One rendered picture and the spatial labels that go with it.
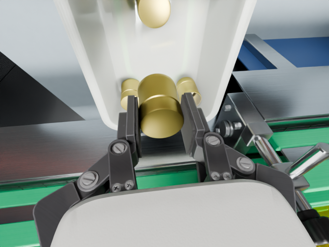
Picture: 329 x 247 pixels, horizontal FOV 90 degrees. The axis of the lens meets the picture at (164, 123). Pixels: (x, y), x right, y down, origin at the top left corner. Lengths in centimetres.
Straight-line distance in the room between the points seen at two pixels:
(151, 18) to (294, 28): 46
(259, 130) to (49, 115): 73
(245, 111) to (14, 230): 37
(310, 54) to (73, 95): 64
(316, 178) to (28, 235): 37
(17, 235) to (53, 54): 38
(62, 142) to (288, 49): 55
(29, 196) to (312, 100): 46
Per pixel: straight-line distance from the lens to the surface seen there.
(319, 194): 35
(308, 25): 63
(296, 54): 53
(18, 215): 36
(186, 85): 27
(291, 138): 28
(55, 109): 81
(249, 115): 26
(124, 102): 26
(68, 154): 34
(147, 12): 20
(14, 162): 39
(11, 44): 55
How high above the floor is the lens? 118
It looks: 41 degrees down
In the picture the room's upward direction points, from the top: 171 degrees clockwise
